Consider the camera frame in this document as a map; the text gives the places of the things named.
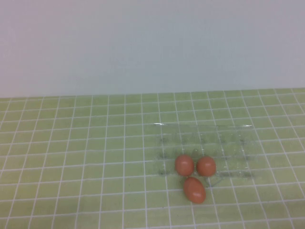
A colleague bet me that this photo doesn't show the brown egg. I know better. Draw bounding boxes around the brown egg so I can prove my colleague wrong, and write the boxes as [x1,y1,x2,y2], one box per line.
[174,154,195,177]
[196,156,217,177]
[183,176,206,204]

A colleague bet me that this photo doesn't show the clear plastic egg tray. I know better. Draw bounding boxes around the clear plastic egg tray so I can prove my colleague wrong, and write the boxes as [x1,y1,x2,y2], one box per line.
[153,122,254,188]

